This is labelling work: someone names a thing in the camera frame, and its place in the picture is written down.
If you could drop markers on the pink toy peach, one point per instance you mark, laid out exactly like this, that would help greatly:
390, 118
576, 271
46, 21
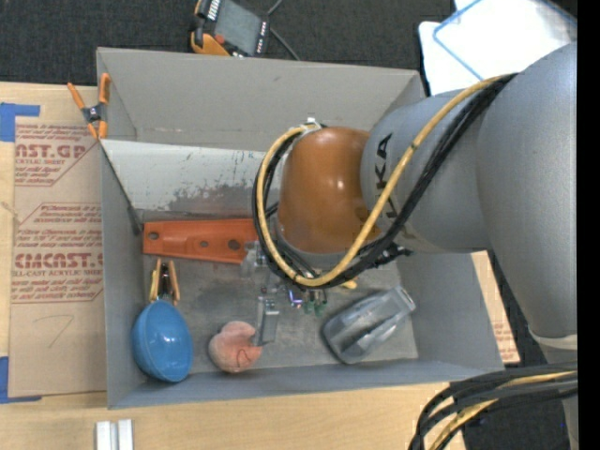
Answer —
232, 349

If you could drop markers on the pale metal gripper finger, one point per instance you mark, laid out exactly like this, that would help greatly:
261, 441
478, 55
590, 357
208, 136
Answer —
267, 321
253, 257

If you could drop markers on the red-brown flat block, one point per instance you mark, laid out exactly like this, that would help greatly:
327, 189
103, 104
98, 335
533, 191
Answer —
197, 239

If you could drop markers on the grey metal bin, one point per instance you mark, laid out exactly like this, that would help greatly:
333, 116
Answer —
197, 101

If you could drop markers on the blue ball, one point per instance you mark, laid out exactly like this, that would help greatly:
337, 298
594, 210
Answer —
161, 342

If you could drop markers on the brown cardboard board red print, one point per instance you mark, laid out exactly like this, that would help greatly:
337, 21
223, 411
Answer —
56, 232

